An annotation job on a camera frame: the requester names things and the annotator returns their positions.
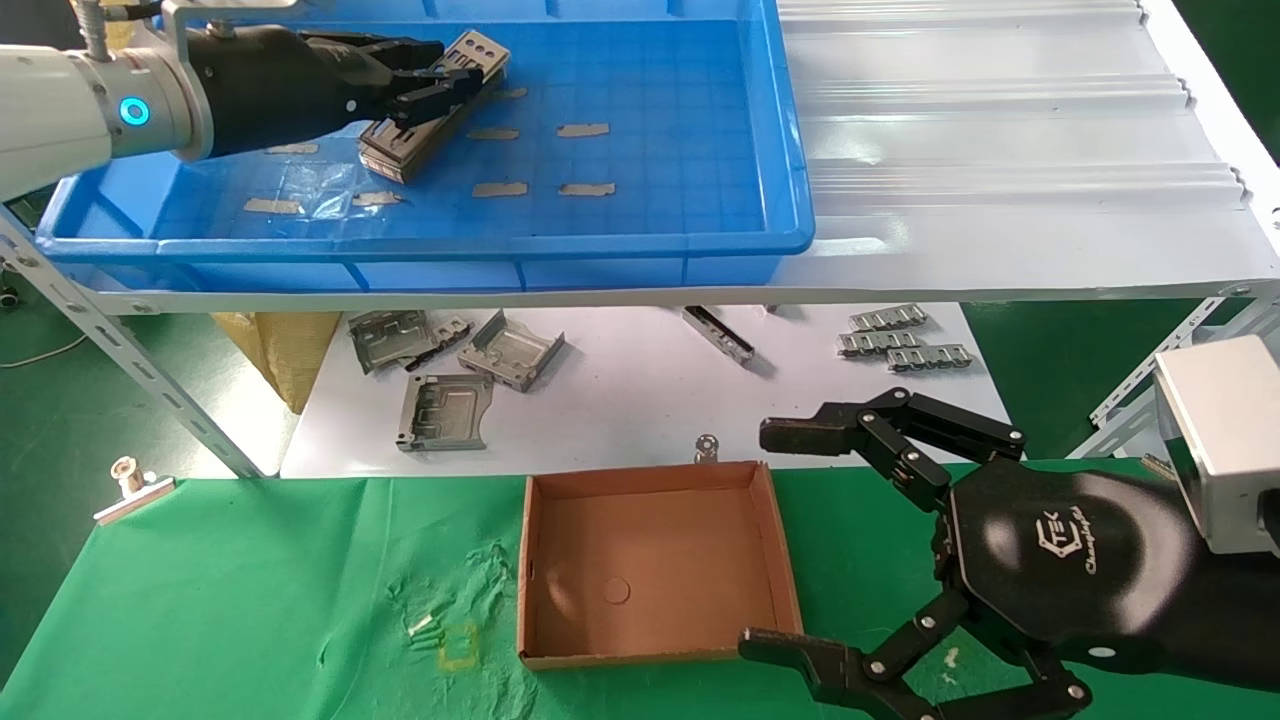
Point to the metal I/O shield plate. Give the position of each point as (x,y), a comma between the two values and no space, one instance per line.
(420,140)

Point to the grey square metal bracket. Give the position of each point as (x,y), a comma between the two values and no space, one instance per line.
(445,410)

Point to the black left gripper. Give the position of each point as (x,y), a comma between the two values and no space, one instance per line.
(275,90)

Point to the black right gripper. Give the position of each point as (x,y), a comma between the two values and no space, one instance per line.
(1060,560)

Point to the white perforated shelf post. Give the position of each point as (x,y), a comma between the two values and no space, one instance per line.
(1180,340)
(100,330)

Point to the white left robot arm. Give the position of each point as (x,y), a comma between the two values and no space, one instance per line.
(50,110)

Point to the small grey metal bracket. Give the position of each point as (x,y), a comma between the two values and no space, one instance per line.
(452,328)

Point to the long dark metal strip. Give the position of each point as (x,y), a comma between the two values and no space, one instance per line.
(718,335)

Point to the blue plastic tray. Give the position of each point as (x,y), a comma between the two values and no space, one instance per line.
(650,180)

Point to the open brown cardboard box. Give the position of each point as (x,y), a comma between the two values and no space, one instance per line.
(650,560)

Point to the green table cloth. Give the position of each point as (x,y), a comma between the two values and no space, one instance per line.
(250,600)

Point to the small slotted metal strip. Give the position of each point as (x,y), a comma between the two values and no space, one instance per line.
(930,358)
(880,343)
(888,318)

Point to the grey stamped metal plate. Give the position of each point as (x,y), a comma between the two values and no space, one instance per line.
(390,340)

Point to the white low shelf board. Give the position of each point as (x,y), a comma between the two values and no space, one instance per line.
(620,400)

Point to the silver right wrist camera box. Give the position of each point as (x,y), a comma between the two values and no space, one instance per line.
(1225,440)

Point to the grey folded metal bracket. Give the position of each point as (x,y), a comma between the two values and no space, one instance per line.
(510,352)

